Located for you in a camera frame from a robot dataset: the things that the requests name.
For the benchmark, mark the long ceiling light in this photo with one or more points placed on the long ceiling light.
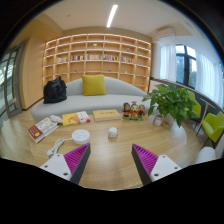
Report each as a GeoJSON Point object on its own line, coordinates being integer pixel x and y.
{"type": "Point", "coordinates": [112, 16]}

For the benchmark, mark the black backpack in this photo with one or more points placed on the black backpack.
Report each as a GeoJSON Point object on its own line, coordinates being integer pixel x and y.
{"type": "Point", "coordinates": [55, 90]}

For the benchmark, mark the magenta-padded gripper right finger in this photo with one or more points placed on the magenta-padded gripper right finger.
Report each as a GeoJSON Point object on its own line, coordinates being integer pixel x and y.
{"type": "Point", "coordinates": [146, 160]}

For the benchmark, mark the grey curved sofa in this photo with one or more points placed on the grey curved sofa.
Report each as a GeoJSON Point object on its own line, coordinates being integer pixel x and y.
{"type": "Point", "coordinates": [90, 102]}

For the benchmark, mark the white chair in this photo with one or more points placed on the white chair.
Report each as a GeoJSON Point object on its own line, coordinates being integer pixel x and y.
{"type": "Point", "coordinates": [205, 155]}

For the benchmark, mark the green chair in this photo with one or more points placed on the green chair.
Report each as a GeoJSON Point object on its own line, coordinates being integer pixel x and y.
{"type": "Point", "coordinates": [213, 127]}
{"type": "Point", "coordinates": [196, 106]}

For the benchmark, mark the round white power strip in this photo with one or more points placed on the round white power strip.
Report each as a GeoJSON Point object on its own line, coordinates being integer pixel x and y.
{"type": "Point", "coordinates": [81, 136]}

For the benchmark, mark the small patterned white pouch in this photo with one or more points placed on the small patterned white pouch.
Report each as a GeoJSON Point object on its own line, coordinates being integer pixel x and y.
{"type": "Point", "coordinates": [56, 119]}

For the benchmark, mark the yellow illustrated book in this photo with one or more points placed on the yellow illustrated book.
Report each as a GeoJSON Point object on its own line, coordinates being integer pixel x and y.
{"type": "Point", "coordinates": [70, 119]}

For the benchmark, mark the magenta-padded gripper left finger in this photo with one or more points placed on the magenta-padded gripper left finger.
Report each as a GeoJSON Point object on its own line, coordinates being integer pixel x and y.
{"type": "Point", "coordinates": [76, 159]}

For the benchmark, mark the glass door with grey frame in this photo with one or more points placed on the glass door with grey frame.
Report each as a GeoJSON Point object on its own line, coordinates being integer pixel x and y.
{"type": "Point", "coordinates": [11, 83]}

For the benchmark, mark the colourful figurine group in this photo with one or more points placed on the colourful figurine group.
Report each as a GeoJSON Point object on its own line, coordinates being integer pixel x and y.
{"type": "Point", "coordinates": [134, 111]}

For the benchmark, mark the dark-framed window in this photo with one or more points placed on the dark-framed window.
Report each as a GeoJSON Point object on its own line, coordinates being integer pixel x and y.
{"type": "Point", "coordinates": [186, 66]}

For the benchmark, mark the white sheer curtain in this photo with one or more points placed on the white sheer curtain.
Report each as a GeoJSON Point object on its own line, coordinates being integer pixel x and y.
{"type": "Point", "coordinates": [167, 63]}
{"type": "Point", "coordinates": [208, 78]}

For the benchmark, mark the green potted plant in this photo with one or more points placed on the green potted plant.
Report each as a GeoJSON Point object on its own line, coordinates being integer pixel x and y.
{"type": "Point", "coordinates": [170, 100]}

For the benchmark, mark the white charger with gold band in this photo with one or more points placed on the white charger with gold band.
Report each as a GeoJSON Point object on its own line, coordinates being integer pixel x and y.
{"type": "Point", "coordinates": [113, 132]}

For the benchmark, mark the red and white book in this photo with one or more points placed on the red and white book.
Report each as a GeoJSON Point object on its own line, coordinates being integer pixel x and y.
{"type": "Point", "coordinates": [41, 129]}

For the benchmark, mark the yellow cushion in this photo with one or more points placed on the yellow cushion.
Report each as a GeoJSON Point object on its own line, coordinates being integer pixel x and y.
{"type": "Point", "coordinates": [94, 85]}

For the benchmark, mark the white air conditioner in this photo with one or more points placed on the white air conditioner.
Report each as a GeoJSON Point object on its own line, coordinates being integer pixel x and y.
{"type": "Point", "coordinates": [164, 34]}

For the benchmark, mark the wooden wall shelf unit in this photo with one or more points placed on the wooden wall shelf unit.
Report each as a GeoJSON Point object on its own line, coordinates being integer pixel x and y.
{"type": "Point", "coordinates": [96, 55]}

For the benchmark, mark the small white and red jar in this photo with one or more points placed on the small white and red jar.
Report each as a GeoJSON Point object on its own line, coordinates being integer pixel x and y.
{"type": "Point", "coordinates": [158, 120]}

